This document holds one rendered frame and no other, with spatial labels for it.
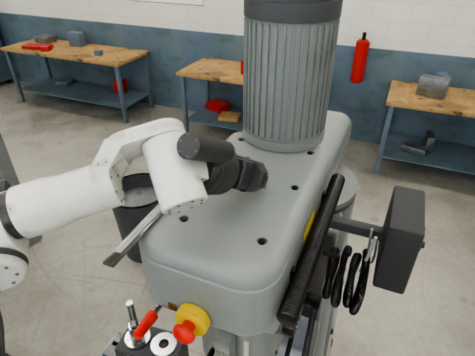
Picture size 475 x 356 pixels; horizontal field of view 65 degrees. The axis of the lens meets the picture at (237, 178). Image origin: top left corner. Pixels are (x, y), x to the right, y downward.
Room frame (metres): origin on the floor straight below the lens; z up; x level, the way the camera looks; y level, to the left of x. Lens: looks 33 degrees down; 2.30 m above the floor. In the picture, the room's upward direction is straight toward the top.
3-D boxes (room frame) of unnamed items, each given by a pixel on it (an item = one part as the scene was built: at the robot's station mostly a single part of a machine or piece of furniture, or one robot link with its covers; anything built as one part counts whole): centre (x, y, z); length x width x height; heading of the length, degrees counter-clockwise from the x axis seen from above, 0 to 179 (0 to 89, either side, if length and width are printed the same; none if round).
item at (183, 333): (0.38, 0.09, 1.76); 0.04 x 0.03 x 0.04; 67
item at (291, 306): (0.58, -0.16, 1.79); 0.45 x 0.04 x 0.04; 157
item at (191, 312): (0.40, 0.08, 1.76); 0.06 x 0.02 x 0.06; 67
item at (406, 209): (0.75, -0.44, 1.62); 0.20 x 0.09 x 0.21; 157
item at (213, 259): (0.62, -0.02, 1.81); 0.47 x 0.26 x 0.16; 157
